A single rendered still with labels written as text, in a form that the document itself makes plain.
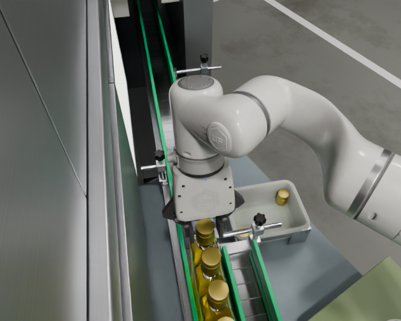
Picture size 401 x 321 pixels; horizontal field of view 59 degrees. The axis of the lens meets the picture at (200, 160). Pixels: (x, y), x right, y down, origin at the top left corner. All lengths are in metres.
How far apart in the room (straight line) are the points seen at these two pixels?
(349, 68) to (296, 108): 2.63
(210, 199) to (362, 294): 0.58
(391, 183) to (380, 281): 0.70
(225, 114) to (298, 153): 1.94
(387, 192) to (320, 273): 0.74
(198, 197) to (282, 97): 0.21
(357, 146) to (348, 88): 2.52
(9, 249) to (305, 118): 0.39
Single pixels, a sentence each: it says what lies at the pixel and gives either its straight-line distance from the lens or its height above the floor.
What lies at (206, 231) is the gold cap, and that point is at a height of 1.16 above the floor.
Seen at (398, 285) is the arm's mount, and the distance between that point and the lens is 1.10.
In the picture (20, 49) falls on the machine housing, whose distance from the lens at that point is 0.30.
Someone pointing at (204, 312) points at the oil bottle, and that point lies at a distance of 0.68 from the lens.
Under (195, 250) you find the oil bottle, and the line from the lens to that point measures 0.72.
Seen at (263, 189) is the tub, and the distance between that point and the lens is 1.12.
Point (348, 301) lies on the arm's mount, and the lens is 1.03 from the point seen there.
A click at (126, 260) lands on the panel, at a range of 0.47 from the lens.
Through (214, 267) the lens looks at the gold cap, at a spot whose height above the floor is 1.15.
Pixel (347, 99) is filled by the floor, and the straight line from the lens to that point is 2.82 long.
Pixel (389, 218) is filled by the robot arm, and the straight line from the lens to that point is 0.41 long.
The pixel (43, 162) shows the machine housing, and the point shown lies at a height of 1.53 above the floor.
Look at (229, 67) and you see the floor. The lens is 2.91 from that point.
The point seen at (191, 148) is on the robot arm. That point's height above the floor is 1.36.
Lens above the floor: 1.74
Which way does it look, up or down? 51 degrees down
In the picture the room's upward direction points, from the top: straight up
